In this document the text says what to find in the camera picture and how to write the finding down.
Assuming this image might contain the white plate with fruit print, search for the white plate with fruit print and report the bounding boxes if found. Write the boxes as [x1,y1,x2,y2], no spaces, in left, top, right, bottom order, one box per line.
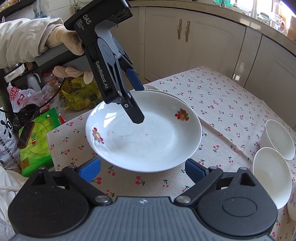
[85,90,202,173]

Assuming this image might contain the white bowl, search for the white bowl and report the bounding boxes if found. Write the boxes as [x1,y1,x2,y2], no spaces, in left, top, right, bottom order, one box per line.
[251,147,292,209]
[259,120,295,161]

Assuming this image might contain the left white sleeve forearm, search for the left white sleeve forearm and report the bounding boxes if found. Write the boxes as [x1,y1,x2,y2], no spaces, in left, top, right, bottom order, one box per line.
[1,18,63,69]

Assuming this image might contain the cream kitchen cabinets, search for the cream kitchen cabinets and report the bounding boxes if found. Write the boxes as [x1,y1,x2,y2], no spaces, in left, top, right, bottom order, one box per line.
[111,1,295,128]

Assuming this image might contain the left gloved hand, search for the left gloved hand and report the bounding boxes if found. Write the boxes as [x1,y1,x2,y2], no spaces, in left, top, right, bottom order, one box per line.
[46,24,94,84]

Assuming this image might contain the lower white plate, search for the lower white plate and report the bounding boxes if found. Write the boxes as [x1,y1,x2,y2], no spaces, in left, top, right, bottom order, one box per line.
[144,84,184,102]

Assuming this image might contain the yellow plastic bag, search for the yellow plastic bag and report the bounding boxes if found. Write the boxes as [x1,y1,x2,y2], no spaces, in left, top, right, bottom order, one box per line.
[61,77,102,111]

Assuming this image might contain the green tissue pack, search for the green tissue pack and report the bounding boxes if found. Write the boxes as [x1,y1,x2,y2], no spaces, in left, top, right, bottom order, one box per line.
[20,108,61,177]

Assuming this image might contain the cherry print tablecloth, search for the cherry print tablecloth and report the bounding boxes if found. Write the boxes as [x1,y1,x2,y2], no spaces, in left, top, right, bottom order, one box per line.
[46,66,296,241]

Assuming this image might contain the dark smartphone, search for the dark smartphone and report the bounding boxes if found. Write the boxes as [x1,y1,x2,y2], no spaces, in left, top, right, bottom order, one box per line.
[17,121,36,149]

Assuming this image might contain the white printed plastic bag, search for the white printed plastic bag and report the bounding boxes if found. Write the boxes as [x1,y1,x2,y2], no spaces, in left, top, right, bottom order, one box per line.
[0,112,22,173]

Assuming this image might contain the bronze cabinet handle left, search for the bronze cabinet handle left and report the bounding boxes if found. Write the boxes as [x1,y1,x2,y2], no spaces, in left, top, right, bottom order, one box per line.
[177,19,183,40]

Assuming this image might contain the bronze cabinet handle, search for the bronze cabinet handle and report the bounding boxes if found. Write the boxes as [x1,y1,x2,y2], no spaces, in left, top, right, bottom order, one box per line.
[177,19,183,40]
[185,21,191,42]

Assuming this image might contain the bronze cabinet handle right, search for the bronze cabinet handle right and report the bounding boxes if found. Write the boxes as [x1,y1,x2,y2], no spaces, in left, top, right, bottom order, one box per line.
[185,21,191,42]

